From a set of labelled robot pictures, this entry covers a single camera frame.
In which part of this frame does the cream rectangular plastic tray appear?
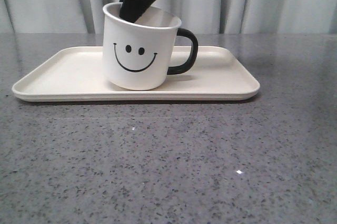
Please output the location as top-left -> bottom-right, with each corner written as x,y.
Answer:
12,46 -> 260,102

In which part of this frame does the grey pleated curtain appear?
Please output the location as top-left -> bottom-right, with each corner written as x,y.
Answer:
1,0 -> 336,34

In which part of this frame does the white smiley mug black handle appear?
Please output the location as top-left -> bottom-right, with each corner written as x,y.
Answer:
102,3 -> 199,90

